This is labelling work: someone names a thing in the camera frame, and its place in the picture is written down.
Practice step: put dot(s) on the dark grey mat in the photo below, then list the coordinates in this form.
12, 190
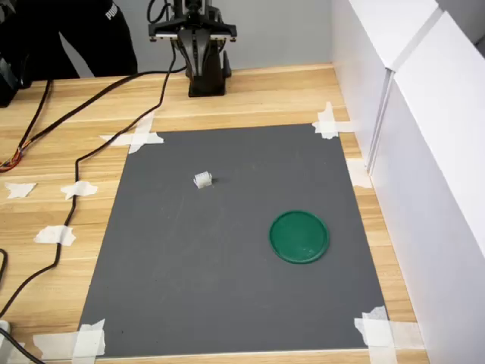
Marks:
208, 273

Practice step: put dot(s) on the white partition panel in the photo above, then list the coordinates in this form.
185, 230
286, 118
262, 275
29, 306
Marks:
360, 76
435, 197

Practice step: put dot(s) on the white tape piece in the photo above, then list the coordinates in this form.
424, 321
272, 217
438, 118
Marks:
140, 138
53, 235
81, 189
89, 339
327, 127
360, 174
379, 333
20, 189

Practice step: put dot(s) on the small white plastic terminal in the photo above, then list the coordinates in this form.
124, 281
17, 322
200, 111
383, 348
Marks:
202, 180

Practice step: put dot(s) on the round green lid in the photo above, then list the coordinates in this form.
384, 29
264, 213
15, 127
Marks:
299, 237

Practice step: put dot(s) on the black device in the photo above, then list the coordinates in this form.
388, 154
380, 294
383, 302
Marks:
11, 87

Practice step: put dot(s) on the person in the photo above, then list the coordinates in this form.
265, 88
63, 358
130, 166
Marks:
113, 45

